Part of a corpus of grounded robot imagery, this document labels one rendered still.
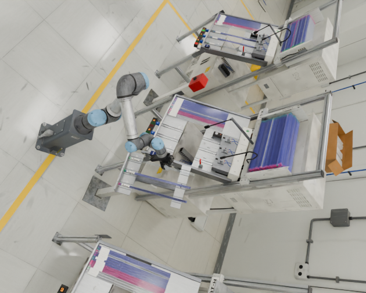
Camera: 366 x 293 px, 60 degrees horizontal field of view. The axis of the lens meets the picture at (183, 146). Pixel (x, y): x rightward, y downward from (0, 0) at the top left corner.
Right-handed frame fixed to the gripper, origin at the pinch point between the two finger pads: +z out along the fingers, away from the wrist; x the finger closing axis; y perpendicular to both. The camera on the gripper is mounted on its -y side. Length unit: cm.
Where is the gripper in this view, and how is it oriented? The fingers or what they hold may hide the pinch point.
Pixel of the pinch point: (166, 167)
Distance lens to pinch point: 235.3
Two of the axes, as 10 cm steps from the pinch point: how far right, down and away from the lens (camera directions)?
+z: 2.0, 5.5, 8.1
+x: 2.5, -8.3, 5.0
